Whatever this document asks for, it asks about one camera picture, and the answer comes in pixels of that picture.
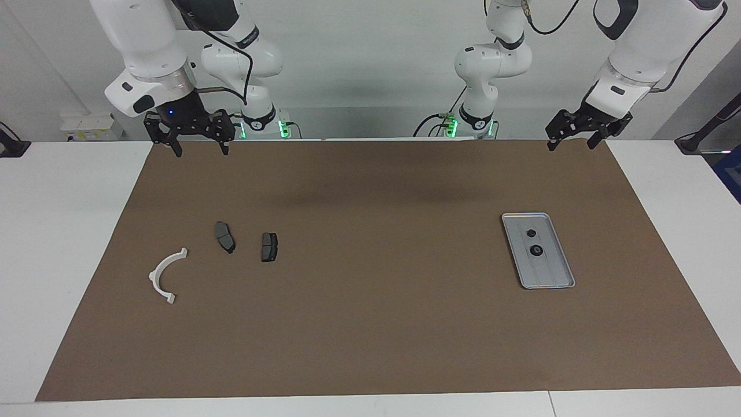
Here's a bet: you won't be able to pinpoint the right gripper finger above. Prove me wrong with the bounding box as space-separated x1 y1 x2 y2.
212 110 237 156
144 113 184 158

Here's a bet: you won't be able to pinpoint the black angled stand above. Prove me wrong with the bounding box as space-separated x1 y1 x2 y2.
674 92 741 155

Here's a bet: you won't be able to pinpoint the white curved plastic bracket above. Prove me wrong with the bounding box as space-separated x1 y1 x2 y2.
148 247 189 305

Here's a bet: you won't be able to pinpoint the curved dark grey brake pad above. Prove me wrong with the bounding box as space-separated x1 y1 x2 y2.
214 221 237 255

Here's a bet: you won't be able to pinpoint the brown table mat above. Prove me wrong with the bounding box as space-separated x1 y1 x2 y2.
35 139 741 402

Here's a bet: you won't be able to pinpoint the black table clamp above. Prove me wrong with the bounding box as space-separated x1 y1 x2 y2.
0 122 31 158

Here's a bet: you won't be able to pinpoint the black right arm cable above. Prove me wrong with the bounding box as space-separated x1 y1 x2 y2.
174 0 256 108

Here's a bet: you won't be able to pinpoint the silver metal tray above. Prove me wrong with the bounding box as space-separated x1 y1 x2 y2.
501 212 576 290

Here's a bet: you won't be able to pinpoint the blue box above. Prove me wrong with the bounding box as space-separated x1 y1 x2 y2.
713 145 741 204

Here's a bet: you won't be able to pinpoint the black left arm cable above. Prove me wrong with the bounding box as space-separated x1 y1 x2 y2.
518 0 728 93

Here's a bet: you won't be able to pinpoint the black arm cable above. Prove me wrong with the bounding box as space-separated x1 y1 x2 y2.
174 0 256 108
518 0 728 93

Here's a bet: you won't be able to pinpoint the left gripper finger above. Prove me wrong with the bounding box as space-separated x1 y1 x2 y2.
588 113 633 149
546 110 579 151

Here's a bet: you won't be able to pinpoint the black left base cable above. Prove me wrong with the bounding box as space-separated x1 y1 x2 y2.
413 86 468 138

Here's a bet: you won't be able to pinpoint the white power strip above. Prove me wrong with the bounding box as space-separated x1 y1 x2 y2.
60 113 124 141

